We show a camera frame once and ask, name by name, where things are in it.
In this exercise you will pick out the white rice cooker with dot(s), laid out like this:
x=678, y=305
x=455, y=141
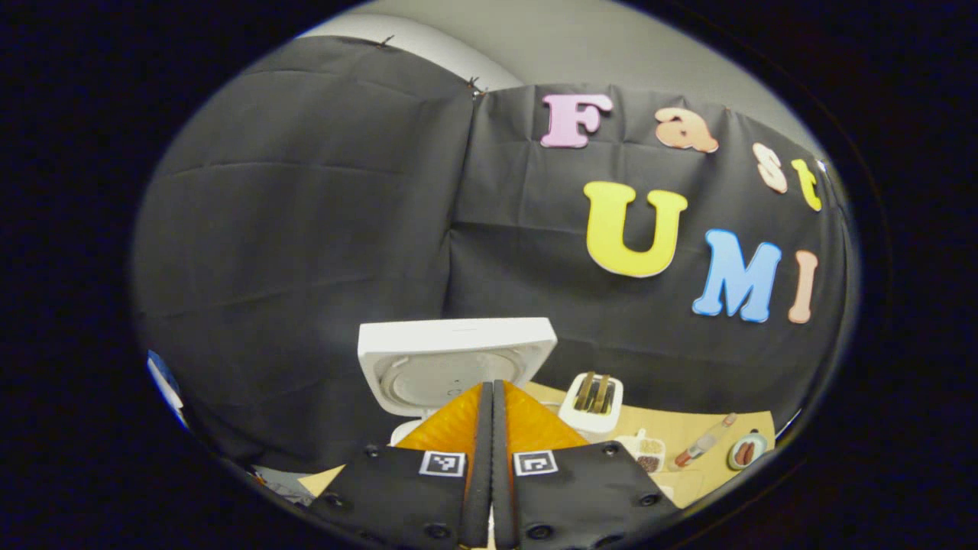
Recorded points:
x=458, y=351

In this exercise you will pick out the plate of sausages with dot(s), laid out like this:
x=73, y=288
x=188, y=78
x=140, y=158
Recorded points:
x=747, y=451

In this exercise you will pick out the divided dish of beans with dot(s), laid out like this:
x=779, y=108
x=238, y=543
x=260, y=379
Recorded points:
x=648, y=454

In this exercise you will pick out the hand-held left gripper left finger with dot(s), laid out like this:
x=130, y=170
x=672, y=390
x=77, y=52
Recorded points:
x=477, y=473

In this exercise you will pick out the black backdrop cloth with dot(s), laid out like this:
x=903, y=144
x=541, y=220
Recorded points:
x=306, y=252

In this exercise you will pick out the white toaster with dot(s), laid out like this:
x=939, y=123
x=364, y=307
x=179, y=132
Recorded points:
x=592, y=424

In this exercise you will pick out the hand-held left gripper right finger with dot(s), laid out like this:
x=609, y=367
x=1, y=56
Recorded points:
x=503, y=473

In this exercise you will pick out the toast bread slice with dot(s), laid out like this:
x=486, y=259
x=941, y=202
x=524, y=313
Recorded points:
x=584, y=391
x=603, y=393

